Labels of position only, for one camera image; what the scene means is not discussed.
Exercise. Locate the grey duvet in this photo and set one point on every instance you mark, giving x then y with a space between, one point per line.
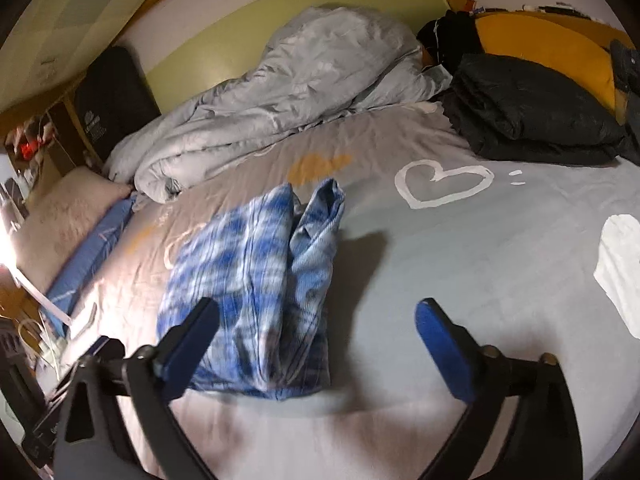
300 85

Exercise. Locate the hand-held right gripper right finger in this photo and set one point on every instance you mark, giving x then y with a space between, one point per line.
440 350

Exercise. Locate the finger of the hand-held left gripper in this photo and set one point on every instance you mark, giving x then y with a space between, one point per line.
107 349

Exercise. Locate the white cloth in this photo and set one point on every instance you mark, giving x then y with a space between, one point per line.
620 260

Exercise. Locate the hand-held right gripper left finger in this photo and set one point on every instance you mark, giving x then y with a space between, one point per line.
192 345

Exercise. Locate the black cloth on pillow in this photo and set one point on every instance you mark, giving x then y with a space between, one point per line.
450 35

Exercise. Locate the dark clothes pile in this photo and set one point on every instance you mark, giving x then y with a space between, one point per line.
627 75

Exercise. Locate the blue pillow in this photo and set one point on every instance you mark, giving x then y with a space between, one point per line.
95 255

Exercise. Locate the white desk lamp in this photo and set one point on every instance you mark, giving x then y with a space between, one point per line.
45 300

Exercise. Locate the beige pillow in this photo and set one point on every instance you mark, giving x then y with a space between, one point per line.
70 220

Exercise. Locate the blue plaid shirt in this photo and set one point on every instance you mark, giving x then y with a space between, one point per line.
250 270

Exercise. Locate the cluttered wooden shelf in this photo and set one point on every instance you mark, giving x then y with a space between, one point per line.
50 135

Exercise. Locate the black folded jacket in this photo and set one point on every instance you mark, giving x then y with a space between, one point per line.
530 110

